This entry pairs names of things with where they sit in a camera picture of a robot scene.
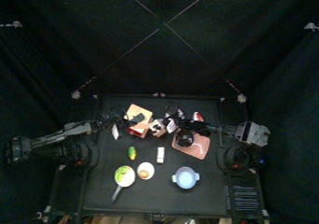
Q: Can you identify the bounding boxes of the white toy cleaver black handle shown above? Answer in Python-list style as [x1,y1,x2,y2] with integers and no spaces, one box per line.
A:
[111,123,122,141]

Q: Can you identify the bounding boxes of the red white toy bottle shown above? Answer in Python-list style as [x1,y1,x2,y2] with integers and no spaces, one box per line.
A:
[192,110,206,123]

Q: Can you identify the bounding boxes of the black pot lid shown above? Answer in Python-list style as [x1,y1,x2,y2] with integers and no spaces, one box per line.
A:
[176,130,196,148]

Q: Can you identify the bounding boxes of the dark toy toast slices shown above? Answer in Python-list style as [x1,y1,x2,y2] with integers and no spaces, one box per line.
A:
[130,112,147,125]

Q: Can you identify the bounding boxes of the red wooden toy toaster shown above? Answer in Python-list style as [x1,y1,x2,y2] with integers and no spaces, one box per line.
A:
[123,104,155,139]

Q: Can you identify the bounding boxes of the pale wooden toy knife block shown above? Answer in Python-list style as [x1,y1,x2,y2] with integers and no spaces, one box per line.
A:
[148,118,179,138]

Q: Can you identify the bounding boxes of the salmon wooden tray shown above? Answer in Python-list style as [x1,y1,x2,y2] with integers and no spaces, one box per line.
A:
[171,132,213,161]

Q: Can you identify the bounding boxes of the yellow green toy vegetable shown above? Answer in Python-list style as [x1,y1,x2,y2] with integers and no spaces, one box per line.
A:
[127,146,139,161]

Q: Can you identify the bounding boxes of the white round plate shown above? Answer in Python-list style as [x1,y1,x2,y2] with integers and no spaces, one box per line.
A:
[136,161,156,181]

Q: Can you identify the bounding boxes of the green toy lettuce leaf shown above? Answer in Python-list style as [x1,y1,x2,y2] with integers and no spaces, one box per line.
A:
[115,166,135,184]

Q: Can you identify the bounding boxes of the blue toy pot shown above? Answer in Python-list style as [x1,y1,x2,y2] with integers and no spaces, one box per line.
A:
[171,166,202,190]

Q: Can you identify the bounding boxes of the white toy kettle black handle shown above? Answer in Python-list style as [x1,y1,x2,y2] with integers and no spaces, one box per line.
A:
[164,102,187,120]

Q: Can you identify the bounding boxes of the thin diagonal brace cord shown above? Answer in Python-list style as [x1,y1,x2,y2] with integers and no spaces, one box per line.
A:
[78,0,221,92]
[115,0,245,95]

